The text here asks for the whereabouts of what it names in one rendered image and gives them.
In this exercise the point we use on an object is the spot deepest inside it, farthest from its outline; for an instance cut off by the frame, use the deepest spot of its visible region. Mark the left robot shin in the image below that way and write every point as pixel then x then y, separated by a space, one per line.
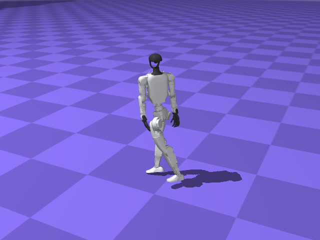
pixel 171 159

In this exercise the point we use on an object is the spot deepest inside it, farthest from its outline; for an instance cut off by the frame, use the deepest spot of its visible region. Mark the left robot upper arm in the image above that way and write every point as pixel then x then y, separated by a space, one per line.
pixel 142 80

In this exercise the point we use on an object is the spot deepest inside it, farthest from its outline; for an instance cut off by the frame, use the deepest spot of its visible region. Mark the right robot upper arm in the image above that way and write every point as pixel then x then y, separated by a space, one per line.
pixel 171 84

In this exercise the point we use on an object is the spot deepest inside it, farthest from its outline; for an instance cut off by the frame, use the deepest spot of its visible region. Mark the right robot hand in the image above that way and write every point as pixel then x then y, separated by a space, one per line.
pixel 176 119

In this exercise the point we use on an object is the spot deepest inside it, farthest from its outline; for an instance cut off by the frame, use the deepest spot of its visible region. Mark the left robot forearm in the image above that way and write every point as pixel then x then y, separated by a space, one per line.
pixel 142 106

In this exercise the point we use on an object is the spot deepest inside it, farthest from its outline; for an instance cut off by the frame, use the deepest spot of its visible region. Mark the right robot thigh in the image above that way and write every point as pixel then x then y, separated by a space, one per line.
pixel 164 124

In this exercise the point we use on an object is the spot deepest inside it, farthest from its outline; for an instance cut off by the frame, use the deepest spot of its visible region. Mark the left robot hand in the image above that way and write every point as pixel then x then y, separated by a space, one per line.
pixel 145 122

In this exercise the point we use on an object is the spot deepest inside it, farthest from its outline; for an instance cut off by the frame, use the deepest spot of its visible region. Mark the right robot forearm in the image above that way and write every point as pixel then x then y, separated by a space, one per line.
pixel 173 103

